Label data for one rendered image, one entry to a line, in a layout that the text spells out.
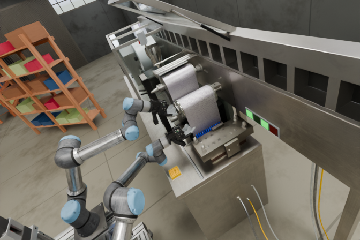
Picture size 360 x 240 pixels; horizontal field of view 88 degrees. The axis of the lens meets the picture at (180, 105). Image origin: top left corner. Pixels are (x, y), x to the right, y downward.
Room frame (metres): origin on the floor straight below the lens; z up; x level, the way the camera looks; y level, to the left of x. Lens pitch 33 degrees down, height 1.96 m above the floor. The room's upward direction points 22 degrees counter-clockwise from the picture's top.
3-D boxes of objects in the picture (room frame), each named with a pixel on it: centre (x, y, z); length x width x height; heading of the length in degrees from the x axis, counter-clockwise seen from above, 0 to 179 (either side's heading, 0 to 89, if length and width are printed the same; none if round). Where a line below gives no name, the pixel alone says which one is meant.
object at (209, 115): (1.02, -0.12, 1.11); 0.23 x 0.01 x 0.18; 101
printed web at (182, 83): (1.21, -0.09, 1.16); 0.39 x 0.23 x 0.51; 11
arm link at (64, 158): (0.84, 0.51, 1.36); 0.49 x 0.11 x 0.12; 98
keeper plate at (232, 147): (0.82, -0.22, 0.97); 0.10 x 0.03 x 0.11; 101
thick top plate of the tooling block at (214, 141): (0.91, -0.18, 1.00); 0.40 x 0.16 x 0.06; 101
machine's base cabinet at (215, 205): (1.99, 0.14, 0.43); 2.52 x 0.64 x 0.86; 11
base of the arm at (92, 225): (0.79, 0.88, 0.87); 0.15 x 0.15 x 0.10
